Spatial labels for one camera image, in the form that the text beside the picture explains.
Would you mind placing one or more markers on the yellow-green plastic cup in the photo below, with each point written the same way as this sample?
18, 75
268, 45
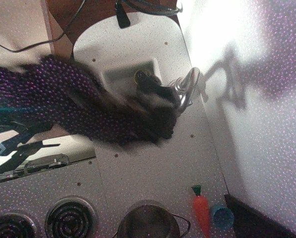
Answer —
141, 74

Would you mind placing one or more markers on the grey toy sink basin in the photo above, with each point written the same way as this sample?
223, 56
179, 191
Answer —
118, 77

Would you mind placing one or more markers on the black and blue clamp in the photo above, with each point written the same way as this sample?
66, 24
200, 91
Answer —
23, 150

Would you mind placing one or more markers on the black coil stove burner left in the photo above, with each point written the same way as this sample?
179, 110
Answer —
15, 225

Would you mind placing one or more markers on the metal pot with handle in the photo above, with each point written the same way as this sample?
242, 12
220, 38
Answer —
150, 221

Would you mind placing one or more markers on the black coil stove burner centre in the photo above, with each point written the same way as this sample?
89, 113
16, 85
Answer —
71, 217

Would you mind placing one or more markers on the black clamp at top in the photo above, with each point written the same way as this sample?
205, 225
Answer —
122, 18

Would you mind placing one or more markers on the blue plastic cup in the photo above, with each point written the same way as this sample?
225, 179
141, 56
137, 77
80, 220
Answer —
222, 217

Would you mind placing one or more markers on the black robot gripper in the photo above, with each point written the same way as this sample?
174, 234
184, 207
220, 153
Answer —
157, 107

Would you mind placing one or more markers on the black coil stove burner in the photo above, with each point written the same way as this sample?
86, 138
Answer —
71, 217
15, 225

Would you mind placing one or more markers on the silver curved faucet spout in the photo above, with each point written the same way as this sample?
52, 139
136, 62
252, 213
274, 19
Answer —
195, 75

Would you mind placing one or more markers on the orange toy carrot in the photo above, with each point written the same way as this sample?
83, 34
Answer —
202, 211

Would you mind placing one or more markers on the silver faucet base with lever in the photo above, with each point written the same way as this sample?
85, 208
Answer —
183, 89

